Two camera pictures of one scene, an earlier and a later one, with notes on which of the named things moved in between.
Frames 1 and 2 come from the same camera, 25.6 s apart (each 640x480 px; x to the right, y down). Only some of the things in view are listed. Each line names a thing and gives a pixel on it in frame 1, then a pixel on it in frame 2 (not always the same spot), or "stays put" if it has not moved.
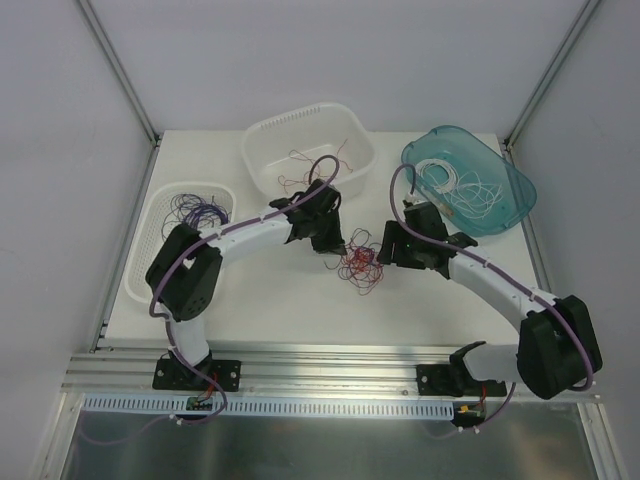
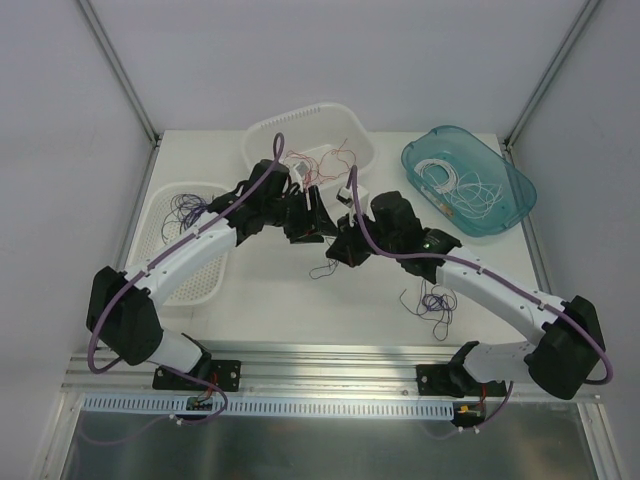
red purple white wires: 359,263 -> 437,306
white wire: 472,196 stays put
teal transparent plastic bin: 478,190 stays put
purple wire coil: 196,213 stays put
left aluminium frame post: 121,73 stays put
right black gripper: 396,248 -> 351,240
